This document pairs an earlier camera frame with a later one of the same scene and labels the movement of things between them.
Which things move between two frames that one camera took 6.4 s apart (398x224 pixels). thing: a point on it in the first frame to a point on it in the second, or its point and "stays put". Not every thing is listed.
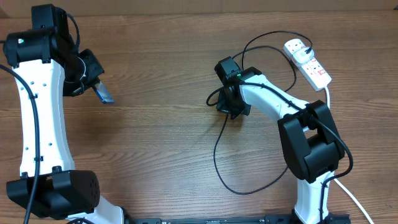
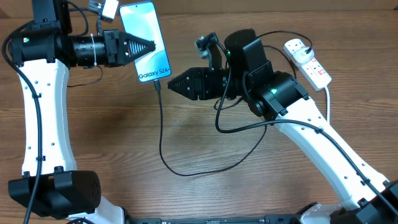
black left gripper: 96,70 to 116,41
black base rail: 333,218 stays put
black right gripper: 224,107 to 201,88
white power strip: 311,71 stays put
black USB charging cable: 219,130 to 263,133
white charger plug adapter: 301,56 stays put
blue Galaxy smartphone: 103,94 to 140,18
